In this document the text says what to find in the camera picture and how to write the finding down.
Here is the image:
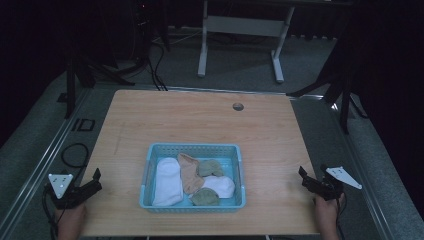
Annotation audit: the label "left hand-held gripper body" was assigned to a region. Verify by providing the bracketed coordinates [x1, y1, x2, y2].
[44, 172, 88, 211]

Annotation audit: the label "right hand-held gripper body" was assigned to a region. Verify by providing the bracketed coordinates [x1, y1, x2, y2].
[313, 163, 363, 202]

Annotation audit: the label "person's right hand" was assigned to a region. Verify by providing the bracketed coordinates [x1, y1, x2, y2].
[312, 193, 346, 234]

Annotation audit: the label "person's left hand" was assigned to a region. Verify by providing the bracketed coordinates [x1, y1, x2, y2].
[54, 202, 87, 234]

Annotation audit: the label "blue plastic basket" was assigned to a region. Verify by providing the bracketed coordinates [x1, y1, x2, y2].
[138, 142, 247, 214]

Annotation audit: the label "long white sock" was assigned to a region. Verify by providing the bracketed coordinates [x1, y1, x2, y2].
[151, 156, 185, 207]

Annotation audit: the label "short white sock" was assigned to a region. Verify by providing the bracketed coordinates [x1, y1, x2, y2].
[201, 174, 236, 200]

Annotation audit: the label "black metal stand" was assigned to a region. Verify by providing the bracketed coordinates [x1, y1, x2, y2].
[287, 29, 370, 136]

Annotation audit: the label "black tripod stand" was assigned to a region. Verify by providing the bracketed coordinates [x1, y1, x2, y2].
[57, 49, 136, 120]

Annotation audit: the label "beige sock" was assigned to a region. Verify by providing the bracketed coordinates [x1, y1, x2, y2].
[176, 152, 206, 196]

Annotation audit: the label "green sock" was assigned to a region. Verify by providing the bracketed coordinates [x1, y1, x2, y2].
[196, 159, 225, 178]
[189, 187, 221, 207]

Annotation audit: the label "metal floor rail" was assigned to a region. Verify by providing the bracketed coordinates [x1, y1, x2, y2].
[0, 87, 94, 240]
[328, 96, 398, 240]

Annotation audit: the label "black looped floor cable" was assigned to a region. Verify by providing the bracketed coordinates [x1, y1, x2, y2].
[60, 142, 90, 169]

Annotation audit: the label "left hand-held gripper cable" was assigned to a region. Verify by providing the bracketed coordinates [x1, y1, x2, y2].
[41, 186, 59, 240]

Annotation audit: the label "black hanging cables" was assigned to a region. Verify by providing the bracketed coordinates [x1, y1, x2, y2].
[146, 39, 169, 92]

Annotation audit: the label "white desk frame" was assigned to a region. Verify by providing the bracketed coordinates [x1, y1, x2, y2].
[197, 0, 296, 84]

